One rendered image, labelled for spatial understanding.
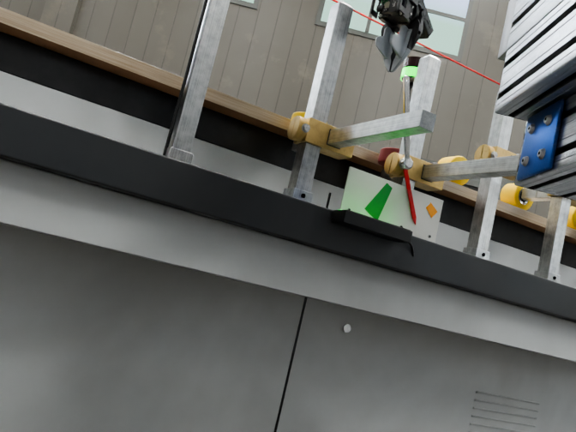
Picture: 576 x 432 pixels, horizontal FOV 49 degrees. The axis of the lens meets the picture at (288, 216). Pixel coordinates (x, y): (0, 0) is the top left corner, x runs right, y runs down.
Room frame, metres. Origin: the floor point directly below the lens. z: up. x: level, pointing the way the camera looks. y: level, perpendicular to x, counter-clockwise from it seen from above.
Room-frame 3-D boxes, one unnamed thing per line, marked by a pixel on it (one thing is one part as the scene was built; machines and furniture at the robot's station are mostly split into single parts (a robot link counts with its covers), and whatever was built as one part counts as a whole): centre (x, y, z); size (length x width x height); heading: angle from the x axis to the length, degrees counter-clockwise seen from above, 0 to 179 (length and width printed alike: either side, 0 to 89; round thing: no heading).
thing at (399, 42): (1.22, -0.13, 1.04); 0.06 x 0.03 x 0.09; 137
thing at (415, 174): (1.39, -0.25, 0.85); 0.13 x 0.06 x 0.05; 117
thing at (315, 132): (1.27, -0.03, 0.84); 0.13 x 0.06 x 0.05; 117
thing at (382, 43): (1.24, -0.11, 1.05); 0.06 x 0.03 x 0.09; 137
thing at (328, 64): (1.26, -0.01, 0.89); 0.03 x 0.03 x 0.48; 27
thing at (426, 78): (1.38, -0.23, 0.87); 0.03 x 0.03 x 0.48; 27
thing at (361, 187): (1.34, -0.22, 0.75); 0.26 x 0.01 x 0.10; 117
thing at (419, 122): (1.20, -0.09, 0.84); 0.43 x 0.03 x 0.04; 27
